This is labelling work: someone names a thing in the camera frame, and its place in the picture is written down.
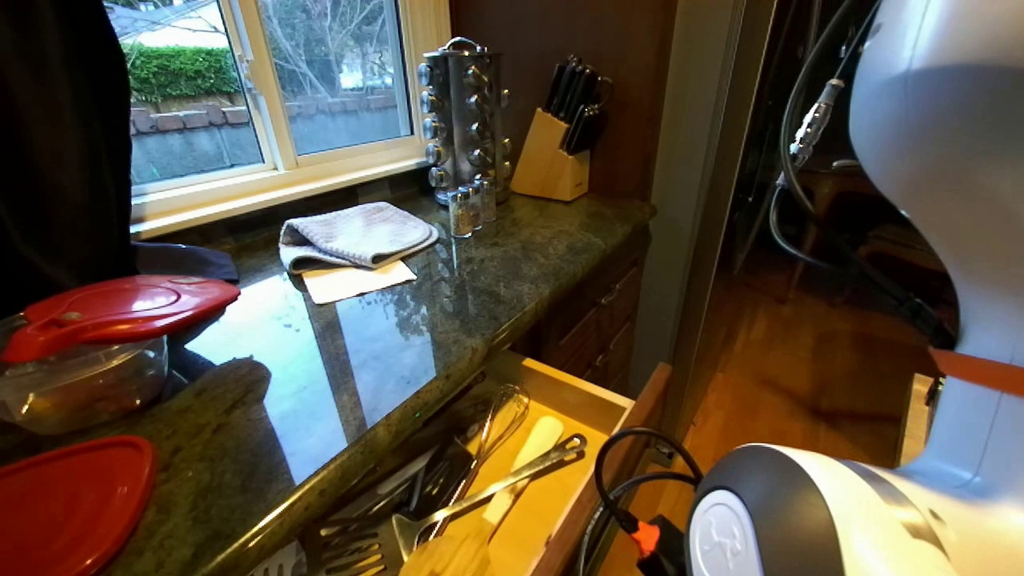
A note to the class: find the red lidded glass bowl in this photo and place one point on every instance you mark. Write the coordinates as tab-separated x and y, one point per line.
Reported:
101	350

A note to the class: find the steel tongs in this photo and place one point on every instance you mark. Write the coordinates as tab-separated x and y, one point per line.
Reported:
409	532

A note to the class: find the dark curtain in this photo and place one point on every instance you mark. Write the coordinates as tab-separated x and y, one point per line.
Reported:
66	152

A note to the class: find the grey folded dish towel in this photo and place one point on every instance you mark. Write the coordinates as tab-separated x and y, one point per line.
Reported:
356	237

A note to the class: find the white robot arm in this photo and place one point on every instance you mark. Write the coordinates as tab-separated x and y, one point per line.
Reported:
938	130

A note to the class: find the red plate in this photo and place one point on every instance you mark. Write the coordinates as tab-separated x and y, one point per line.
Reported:
72	509

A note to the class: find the wooden knife block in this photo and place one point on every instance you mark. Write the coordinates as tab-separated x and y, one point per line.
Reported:
562	136

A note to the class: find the white paper sheet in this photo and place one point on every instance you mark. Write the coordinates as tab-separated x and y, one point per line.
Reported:
342	281

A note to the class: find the steel rotating spice rack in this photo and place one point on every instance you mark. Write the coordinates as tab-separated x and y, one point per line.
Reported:
466	131

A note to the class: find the wooden drawer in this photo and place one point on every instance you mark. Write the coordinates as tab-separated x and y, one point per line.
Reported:
542	532

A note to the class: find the white framed window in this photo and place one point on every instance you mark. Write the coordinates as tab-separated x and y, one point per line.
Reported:
284	100

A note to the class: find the black slotted spatula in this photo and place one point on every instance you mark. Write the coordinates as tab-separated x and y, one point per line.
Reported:
346	542

